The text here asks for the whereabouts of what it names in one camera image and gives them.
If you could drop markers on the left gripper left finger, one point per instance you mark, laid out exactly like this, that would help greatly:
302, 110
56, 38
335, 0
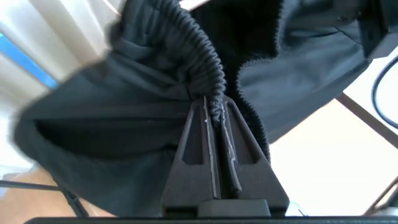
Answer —
192, 180

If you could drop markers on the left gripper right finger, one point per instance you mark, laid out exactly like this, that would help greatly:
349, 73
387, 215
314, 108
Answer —
255, 183

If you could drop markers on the black shorts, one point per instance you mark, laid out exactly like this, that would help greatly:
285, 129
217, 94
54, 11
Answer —
124, 93

